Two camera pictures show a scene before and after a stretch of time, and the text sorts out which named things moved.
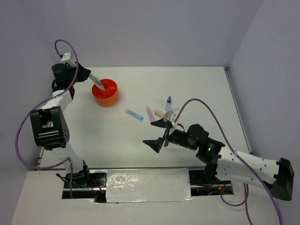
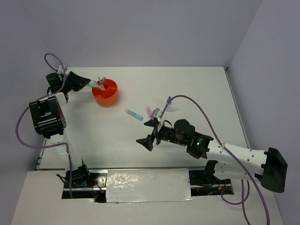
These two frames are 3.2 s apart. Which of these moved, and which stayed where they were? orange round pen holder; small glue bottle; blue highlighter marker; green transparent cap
Moved: green transparent cap
Stayed: small glue bottle; blue highlighter marker; orange round pen holder
